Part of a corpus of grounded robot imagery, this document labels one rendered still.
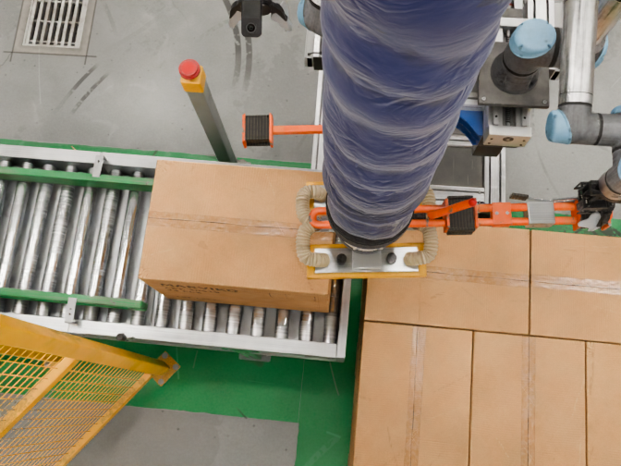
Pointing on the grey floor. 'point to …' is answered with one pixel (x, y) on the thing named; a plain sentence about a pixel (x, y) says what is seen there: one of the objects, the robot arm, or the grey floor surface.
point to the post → (209, 116)
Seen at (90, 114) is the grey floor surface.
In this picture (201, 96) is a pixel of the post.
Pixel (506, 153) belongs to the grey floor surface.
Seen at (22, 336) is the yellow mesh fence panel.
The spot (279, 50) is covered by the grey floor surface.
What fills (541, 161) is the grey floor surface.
